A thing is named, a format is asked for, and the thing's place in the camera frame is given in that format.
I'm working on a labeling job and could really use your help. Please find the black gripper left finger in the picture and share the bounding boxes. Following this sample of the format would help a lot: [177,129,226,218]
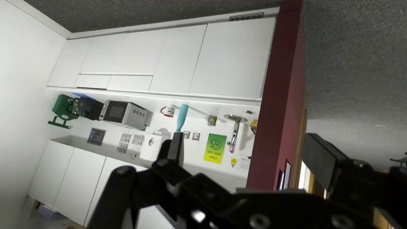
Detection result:
[86,131,194,229]

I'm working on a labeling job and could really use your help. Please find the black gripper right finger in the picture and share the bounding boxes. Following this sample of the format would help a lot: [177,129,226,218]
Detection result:
[301,133,407,222]

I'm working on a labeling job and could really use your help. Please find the white upper kitchen cabinets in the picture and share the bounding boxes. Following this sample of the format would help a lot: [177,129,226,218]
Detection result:
[27,135,248,229]

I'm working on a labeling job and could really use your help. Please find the white kitchen cabinets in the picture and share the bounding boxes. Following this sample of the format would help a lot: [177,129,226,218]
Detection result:
[46,17,277,102]
[27,135,248,229]

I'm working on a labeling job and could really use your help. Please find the small paper notice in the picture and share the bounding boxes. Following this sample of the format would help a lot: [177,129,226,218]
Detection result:
[117,133,133,154]
[131,134,146,148]

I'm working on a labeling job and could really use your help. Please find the grey microwave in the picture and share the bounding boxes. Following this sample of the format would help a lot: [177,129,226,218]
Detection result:
[102,99,154,133]

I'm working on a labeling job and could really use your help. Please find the black countertop appliance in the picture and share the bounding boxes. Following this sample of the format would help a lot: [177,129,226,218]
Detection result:
[74,94,105,122]

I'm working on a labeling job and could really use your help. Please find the chrome kitchen tap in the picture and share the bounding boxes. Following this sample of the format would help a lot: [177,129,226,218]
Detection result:
[222,112,249,154]

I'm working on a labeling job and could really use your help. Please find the green countertop appliance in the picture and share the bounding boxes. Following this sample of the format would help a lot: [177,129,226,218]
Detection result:
[47,93,83,130]

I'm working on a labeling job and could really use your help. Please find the white lower kitchen cabinets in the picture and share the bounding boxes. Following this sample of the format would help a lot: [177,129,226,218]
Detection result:
[46,17,277,102]

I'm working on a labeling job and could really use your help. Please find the dark framed wall panel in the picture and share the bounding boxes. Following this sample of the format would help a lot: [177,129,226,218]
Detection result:
[85,127,108,148]

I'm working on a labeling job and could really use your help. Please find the white wall notice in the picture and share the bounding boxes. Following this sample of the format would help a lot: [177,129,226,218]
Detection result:
[236,155,252,172]

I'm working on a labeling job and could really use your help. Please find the green wall poster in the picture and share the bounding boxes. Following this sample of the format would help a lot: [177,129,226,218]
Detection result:
[202,131,229,167]

